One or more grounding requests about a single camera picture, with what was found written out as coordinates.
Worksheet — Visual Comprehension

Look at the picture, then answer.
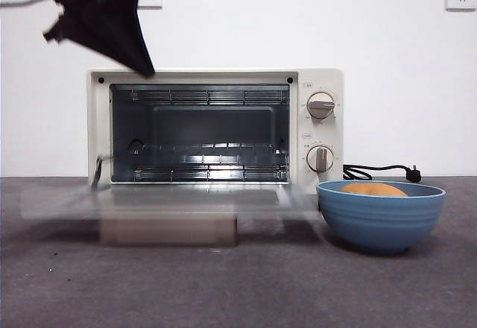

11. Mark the beige timer oven knob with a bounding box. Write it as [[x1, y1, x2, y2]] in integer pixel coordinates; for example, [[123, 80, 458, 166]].
[[306, 144, 335, 174]]

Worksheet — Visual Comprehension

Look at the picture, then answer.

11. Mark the brown potato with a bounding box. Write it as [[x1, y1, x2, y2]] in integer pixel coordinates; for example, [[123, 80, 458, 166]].
[[341, 182, 409, 198]]

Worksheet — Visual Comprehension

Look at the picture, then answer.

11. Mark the black oven power cable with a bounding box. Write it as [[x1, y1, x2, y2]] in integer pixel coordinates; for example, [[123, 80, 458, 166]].
[[342, 163, 424, 184]]

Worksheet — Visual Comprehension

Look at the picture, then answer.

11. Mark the white Toshiba toaster oven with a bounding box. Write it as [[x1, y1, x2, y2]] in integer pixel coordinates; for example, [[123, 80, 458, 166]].
[[86, 67, 344, 195]]

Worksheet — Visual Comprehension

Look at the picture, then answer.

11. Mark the beige temperature oven knob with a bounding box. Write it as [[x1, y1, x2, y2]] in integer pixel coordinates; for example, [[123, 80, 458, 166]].
[[306, 91, 337, 120]]

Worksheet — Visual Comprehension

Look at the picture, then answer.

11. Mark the metal wire oven rack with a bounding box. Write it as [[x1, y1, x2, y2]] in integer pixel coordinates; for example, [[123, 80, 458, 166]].
[[128, 142, 291, 165]]

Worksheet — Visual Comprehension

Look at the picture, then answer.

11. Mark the blue ribbed bowl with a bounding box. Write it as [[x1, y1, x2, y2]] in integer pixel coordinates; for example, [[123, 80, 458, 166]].
[[316, 179, 447, 255]]

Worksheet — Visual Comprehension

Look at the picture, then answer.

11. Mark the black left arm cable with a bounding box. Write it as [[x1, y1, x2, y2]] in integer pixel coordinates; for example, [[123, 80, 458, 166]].
[[0, 0, 51, 10]]

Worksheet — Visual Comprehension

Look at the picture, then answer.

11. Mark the oven door with beige handle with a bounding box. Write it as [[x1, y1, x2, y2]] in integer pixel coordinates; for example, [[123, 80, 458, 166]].
[[20, 185, 321, 247]]

